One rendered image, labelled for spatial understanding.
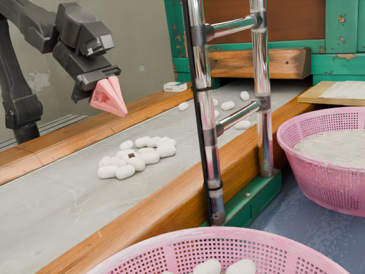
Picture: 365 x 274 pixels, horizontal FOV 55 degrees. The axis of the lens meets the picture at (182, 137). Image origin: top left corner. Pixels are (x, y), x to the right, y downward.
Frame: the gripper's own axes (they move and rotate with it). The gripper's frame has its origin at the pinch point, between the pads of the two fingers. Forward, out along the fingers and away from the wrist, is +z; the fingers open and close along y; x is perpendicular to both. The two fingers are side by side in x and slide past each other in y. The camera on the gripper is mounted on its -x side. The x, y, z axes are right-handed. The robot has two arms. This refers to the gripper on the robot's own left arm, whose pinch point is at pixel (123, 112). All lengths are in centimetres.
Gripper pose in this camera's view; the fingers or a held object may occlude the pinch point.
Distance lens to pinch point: 69.8
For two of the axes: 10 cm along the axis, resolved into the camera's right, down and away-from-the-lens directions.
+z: 6.7, 7.0, -2.5
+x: -4.0, 6.3, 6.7
